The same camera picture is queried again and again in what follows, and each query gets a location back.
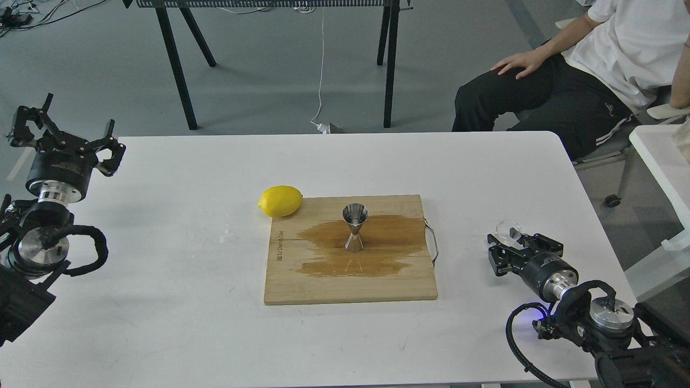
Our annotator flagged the office chair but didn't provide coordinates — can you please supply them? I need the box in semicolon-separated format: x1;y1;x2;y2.
569;84;690;210

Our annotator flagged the white side table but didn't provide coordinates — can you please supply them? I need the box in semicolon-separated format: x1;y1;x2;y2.
624;124;689;301

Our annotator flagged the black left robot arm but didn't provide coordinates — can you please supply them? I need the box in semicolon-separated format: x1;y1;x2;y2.
1;94;126;342

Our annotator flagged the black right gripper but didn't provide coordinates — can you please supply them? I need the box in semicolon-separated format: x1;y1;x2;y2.
486;233;579;303

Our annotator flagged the small clear glass cup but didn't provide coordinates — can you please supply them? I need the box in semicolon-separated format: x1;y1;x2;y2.
494;219;522;245

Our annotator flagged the person's right hand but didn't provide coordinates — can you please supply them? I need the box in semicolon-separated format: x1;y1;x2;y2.
490;48;549;80

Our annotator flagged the steel double jigger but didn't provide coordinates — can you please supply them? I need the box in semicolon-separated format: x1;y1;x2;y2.
342;202;369;253

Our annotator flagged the white power cable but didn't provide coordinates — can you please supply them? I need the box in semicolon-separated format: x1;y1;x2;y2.
309;5;330;134

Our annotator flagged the seated person white shirt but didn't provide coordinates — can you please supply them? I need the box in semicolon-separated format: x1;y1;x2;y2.
452;1;689;161

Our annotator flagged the wooden cutting board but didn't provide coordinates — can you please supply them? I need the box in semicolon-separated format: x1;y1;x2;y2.
264;194;438;306

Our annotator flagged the black metal table frame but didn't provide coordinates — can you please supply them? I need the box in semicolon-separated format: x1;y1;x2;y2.
121;0;415;131

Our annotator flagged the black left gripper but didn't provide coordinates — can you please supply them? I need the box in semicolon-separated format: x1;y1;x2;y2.
6;93;127;204

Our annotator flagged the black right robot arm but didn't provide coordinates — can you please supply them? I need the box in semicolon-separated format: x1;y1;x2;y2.
487;228;688;387

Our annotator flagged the yellow lemon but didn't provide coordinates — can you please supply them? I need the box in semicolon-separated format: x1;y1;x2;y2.
257;186;303;218

